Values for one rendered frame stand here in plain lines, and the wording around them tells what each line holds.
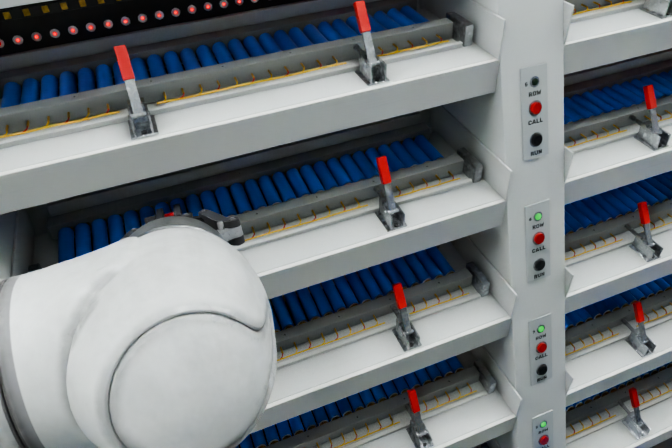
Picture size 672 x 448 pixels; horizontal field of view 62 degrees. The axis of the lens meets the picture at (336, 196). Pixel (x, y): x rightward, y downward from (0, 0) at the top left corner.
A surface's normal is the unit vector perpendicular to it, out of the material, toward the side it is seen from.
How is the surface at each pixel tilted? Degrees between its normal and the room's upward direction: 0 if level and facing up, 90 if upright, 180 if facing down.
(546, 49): 90
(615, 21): 19
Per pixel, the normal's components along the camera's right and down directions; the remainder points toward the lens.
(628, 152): -0.04, -0.77
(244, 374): 0.68, -0.04
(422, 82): 0.36, 0.58
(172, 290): 0.00, -0.89
